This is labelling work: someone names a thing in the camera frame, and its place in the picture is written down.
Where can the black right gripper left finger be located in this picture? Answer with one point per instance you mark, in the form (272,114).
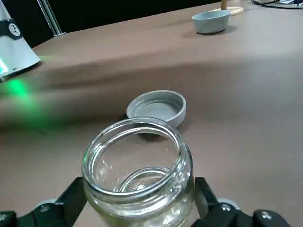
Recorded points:
(47,212)

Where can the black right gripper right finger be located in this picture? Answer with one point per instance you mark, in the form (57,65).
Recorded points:
(220,212)

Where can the transparent glass spice bottle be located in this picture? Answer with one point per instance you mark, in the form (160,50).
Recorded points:
(184,165)

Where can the grey round bottle lid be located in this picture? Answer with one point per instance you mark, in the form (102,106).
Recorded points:
(161,111)

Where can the pale blue bowl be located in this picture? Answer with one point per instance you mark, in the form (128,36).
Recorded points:
(209,23)

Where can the metal frame strut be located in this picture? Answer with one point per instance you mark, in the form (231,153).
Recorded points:
(53,21)

